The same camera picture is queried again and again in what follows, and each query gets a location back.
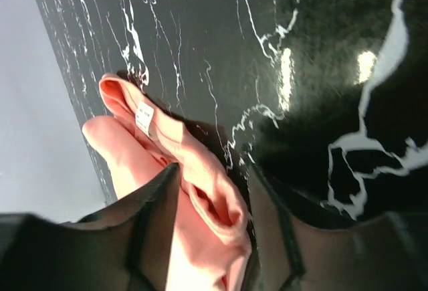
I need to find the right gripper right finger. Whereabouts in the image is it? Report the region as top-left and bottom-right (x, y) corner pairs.
(249, 165), (427, 290)

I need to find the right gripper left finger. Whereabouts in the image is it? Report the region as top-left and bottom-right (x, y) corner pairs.
(1, 163), (180, 290)

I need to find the pink t shirt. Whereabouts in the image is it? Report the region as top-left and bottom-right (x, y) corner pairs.
(82, 74), (251, 290)

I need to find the black marble pattern mat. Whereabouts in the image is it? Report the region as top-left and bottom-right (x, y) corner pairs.
(36, 0), (427, 220)

